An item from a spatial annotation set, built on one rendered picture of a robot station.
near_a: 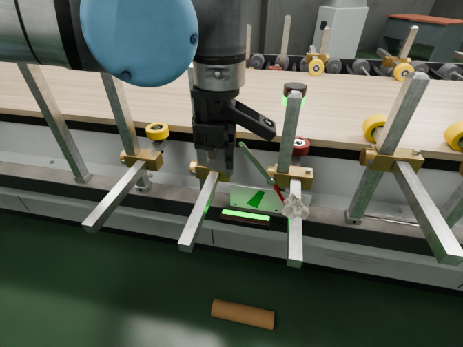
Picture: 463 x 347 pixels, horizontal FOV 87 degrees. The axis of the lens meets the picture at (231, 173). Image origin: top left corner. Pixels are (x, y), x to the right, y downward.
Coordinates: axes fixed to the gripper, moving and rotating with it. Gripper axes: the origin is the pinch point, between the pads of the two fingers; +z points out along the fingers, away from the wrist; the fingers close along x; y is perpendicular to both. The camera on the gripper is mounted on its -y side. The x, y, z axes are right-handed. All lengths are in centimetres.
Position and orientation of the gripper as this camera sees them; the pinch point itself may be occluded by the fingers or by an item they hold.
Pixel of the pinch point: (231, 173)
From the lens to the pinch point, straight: 55.8
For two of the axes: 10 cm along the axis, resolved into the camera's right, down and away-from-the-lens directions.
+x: -0.4, 6.2, -7.8
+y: -10.0, -0.3, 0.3
